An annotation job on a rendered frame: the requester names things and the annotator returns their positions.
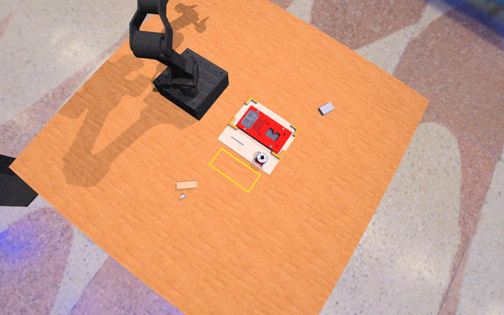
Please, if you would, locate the red rectangular plate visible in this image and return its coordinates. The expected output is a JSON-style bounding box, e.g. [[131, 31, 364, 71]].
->
[[236, 106, 292, 154]]

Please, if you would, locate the beige rectangular block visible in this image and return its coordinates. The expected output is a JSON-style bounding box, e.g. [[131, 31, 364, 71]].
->
[[177, 181, 197, 189]]

